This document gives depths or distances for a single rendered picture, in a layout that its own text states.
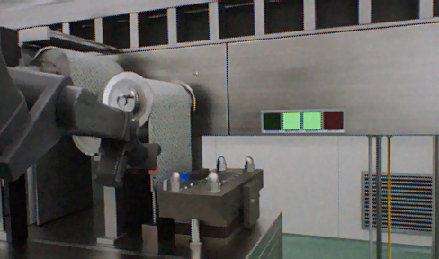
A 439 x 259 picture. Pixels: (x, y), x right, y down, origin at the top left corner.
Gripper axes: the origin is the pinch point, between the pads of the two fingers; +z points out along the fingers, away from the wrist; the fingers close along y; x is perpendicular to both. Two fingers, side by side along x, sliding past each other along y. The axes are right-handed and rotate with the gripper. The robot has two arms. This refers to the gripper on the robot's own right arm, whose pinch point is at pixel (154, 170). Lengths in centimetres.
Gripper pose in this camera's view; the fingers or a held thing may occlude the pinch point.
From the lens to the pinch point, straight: 95.0
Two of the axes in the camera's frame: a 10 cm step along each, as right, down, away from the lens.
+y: 9.4, -0.1, -3.5
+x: 1.6, -8.9, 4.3
